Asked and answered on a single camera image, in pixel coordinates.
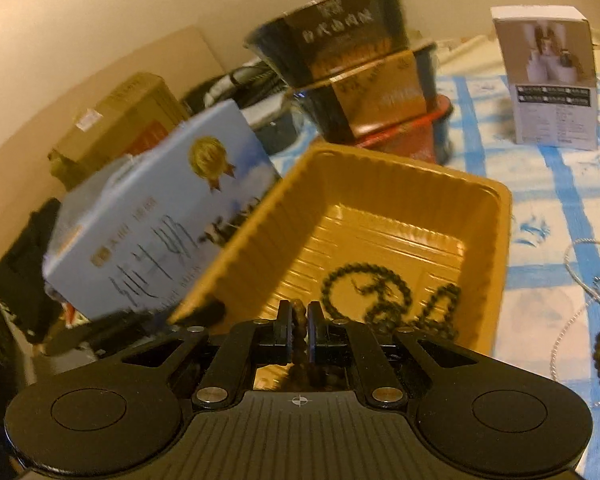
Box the yellow plastic tray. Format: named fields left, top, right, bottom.
left=167, top=141, right=514, bottom=357

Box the white printed box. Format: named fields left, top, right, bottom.
left=490, top=5, right=600, bottom=152

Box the brown bead necklace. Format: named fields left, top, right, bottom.
left=279, top=282, right=465, bottom=392

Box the red instant noodle bowl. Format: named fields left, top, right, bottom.
left=354, top=94, right=455, bottom=167

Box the brown cardboard box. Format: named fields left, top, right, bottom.
left=47, top=72, right=187, bottom=193

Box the blue checked tablecloth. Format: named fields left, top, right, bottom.
left=269, top=35, right=600, bottom=480

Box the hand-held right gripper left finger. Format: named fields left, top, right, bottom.
left=120, top=300, right=296, bottom=409

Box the black instant noodle bowl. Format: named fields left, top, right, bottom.
left=244, top=0, right=415, bottom=83

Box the silver chain necklace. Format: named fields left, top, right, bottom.
left=549, top=237, right=600, bottom=410

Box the light blue gold-medal box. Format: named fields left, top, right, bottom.
left=41, top=99, right=284, bottom=322

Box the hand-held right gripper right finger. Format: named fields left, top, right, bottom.
left=307, top=302, right=482, bottom=407

